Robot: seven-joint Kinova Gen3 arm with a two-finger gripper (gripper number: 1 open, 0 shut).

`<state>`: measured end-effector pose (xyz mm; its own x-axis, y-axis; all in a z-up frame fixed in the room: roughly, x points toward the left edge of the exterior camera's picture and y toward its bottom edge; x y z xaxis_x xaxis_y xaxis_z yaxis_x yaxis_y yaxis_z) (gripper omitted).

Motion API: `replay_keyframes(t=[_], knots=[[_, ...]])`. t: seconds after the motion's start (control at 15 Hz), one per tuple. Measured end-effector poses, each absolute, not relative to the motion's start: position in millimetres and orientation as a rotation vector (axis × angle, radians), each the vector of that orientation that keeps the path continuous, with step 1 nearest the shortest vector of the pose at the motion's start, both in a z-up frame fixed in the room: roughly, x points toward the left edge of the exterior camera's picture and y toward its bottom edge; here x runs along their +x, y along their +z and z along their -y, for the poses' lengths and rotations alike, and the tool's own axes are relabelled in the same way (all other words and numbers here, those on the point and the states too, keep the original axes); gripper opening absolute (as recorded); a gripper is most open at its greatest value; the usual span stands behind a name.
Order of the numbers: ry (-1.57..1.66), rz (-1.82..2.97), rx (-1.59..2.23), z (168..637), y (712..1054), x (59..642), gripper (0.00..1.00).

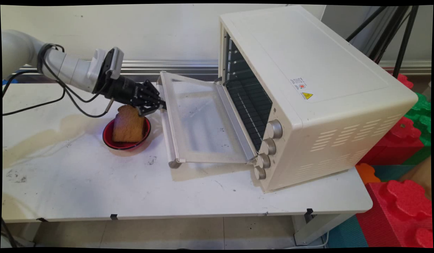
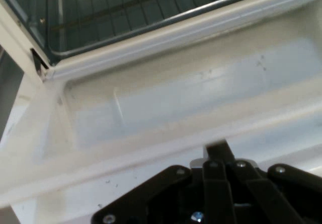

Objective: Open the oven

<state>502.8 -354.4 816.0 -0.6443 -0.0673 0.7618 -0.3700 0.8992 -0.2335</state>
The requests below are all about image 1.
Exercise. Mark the white table leg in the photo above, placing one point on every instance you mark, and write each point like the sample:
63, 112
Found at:
319, 228

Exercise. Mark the silver oven knob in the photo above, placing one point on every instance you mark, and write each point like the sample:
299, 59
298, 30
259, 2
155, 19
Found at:
269, 146
263, 161
259, 172
274, 129

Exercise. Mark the small red foam piece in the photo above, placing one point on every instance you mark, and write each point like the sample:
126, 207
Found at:
404, 81

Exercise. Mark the red bowl with dark rim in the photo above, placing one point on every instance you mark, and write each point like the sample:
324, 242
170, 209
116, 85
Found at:
109, 138

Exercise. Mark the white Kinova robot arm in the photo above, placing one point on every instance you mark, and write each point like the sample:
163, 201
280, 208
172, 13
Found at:
72, 70

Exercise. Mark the teal foam mat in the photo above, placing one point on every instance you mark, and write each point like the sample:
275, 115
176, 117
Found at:
347, 233

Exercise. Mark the orange foam piece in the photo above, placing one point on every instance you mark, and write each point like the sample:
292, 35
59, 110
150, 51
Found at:
367, 174

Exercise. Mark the white info label sticker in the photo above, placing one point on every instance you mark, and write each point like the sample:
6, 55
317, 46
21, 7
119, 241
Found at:
298, 83

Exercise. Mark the brown bread slice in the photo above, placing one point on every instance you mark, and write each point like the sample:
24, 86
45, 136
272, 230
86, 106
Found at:
129, 126

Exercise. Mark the black tripod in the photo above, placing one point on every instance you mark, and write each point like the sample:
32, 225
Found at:
407, 38

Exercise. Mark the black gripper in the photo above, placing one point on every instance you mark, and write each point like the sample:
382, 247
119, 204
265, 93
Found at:
123, 91

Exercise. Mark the large red foam block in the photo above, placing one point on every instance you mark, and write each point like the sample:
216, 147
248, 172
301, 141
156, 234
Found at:
396, 214

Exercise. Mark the aluminium rail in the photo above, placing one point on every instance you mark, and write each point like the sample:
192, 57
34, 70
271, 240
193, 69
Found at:
167, 65

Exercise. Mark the cream toaster oven body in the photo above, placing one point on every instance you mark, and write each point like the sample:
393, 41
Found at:
326, 70

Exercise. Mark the black table edge clip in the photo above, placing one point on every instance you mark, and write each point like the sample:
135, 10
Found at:
309, 211
114, 216

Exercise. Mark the blue tape piece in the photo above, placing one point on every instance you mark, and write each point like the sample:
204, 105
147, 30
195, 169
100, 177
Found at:
6, 81

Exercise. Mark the green foam block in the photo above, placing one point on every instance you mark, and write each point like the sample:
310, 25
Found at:
421, 116

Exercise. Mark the yellow triangle warning sticker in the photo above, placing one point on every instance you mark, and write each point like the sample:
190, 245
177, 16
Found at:
307, 95

